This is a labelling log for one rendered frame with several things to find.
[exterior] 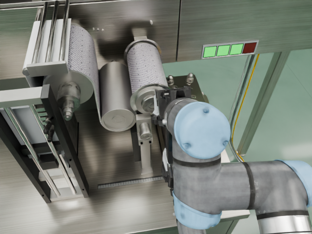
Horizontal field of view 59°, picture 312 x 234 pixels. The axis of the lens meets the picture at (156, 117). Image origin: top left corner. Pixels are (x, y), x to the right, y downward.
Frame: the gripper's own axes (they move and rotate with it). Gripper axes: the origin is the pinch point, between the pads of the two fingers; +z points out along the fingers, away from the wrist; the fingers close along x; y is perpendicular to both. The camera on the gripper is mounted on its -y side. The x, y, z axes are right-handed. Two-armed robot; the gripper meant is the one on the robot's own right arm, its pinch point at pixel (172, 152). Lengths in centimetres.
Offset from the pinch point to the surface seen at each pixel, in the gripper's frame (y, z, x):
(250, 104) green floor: -109, 113, -103
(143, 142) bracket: 3.0, 3.4, 9.5
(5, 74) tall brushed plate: 8, 43, 61
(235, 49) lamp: 9, 42, -36
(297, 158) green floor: -109, 49, -118
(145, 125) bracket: 10.0, 5.2, 8.4
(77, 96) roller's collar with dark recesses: 26.0, 5.9, 27.4
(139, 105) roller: 15.8, 9.4, 9.8
